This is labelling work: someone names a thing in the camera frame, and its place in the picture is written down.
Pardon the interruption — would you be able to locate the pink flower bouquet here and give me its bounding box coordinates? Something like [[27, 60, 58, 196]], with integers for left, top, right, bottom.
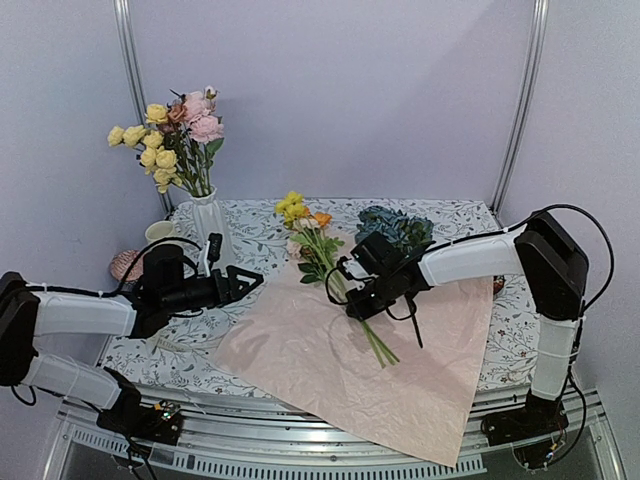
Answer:
[[275, 191, 408, 368]]

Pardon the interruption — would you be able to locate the pink peony flower stem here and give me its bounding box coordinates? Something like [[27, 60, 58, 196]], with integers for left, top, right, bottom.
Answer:
[[182, 86, 224, 197]]

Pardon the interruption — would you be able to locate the pink patterned ball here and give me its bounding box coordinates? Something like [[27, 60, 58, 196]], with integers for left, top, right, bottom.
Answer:
[[109, 250, 143, 282]]

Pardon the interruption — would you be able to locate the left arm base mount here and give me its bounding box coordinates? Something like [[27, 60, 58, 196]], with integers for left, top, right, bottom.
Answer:
[[96, 368, 184, 446]]

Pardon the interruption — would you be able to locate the floral patterned tablecloth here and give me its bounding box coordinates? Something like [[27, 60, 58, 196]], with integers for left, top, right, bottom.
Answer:
[[100, 199, 539, 398]]

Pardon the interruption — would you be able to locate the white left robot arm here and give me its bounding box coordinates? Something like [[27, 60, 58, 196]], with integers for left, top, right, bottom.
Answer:
[[1, 236, 264, 434]]

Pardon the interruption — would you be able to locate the cream ceramic mug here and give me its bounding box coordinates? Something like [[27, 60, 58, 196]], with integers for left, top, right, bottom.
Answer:
[[145, 221, 177, 245]]

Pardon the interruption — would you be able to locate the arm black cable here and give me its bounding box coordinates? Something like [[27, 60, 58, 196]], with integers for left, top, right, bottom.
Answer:
[[14, 236, 204, 406], [324, 203, 616, 361]]

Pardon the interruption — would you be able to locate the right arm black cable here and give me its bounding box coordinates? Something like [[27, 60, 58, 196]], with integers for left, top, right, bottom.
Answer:
[[324, 203, 616, 361]]

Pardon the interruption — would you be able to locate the pink wrapping paper sheet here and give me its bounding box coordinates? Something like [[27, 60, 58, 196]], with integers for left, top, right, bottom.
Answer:
[[212, 265, 493, 466]]

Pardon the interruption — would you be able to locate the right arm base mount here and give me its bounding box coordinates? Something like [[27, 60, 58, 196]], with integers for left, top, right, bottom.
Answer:
[[481, 391, 569, 446]]

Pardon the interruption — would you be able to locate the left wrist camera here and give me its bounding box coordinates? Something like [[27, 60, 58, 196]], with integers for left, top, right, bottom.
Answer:
[[198, 233, 223, 277]]

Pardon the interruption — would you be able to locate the dusty mauve rose stem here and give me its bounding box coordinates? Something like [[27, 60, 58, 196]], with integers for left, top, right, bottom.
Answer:
[[164, 95, 202, 196]]

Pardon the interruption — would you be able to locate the aluminium frame post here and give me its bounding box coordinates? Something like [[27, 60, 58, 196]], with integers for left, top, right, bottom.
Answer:
[[490, 0, 549, 217], [112, 0, 174, 214]]

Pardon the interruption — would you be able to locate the aluminium front rail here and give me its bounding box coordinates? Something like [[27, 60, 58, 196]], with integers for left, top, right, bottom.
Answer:
[[43, 387, 628, 479]]

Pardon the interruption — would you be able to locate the blue flower bunch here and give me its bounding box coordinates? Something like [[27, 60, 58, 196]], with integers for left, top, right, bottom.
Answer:
[[346, 206, 434, 364]]

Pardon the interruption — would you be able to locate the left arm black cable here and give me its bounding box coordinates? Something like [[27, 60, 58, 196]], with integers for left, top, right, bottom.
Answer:
[[14, 236, 204, 406]]

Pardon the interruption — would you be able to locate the white ribbed ceramic vase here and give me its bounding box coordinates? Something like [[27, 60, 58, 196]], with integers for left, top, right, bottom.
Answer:
[[192, 186, 236, 270]]

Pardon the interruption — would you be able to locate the right aluminium frame post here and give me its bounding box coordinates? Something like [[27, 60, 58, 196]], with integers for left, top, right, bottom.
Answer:
[[490, 0, 549, 217]]

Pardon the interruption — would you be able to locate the left aluminium frame post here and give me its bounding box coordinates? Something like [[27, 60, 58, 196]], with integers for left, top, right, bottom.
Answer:
[[112, 0, 174, 214]]

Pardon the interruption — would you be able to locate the pale yellow rose bunch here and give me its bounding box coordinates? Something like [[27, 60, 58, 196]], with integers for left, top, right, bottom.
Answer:
[[106, 104, 175, 194]]

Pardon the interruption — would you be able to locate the cream printed ribbon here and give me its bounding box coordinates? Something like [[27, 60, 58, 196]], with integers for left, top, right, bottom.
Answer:
[[147, 336, 221, 353]]

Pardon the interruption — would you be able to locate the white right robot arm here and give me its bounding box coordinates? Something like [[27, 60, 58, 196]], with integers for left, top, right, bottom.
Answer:
[[338, 211, 589, 436]]

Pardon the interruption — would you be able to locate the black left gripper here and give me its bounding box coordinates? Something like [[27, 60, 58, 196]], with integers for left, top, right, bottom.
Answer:
[[162, 265, 265, 315]]

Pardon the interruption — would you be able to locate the dark red rose stem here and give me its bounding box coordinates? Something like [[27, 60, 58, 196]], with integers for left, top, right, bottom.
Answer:
[[154, 128, 202, 197]]

